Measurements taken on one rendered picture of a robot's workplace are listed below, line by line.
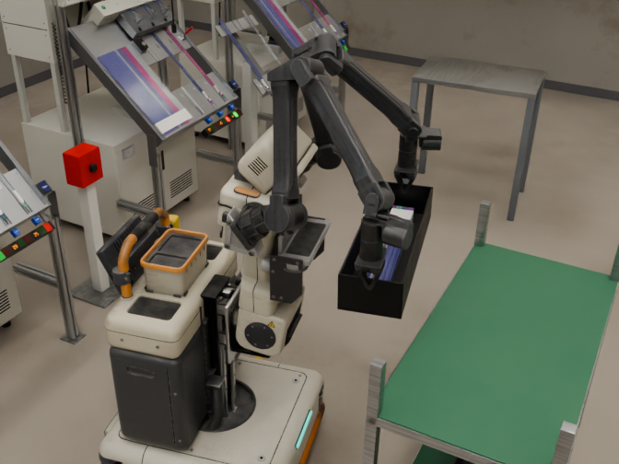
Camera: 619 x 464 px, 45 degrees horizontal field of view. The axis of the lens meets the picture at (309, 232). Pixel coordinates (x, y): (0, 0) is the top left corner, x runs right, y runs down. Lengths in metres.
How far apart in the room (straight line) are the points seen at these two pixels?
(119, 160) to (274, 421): 1.84
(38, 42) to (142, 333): 2.13
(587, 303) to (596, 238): 2.36
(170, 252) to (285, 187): 0.66
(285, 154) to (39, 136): 2.58
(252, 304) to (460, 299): 0.63
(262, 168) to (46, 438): 1.59
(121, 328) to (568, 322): 1.31
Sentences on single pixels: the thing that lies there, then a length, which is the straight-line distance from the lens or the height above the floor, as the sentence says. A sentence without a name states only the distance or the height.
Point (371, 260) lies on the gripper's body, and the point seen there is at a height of 1.20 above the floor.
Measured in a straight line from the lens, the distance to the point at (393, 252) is 2.17.
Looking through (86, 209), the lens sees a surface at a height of 0.48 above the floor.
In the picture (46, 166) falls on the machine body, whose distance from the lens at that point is 4.41.
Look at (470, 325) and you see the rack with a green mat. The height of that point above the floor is 0.95.
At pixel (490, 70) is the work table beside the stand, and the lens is 4.66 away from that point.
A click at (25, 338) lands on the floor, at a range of 3.73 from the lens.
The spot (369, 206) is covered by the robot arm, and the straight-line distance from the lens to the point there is 1.81.
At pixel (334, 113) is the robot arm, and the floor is 1.52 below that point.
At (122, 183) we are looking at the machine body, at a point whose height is 0.39.
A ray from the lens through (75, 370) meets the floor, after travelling 3.49.
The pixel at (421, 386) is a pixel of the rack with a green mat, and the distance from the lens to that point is 1.89.
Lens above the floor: 2.20
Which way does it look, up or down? 30 degrees down
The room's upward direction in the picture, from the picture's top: 1 degrees clockwise
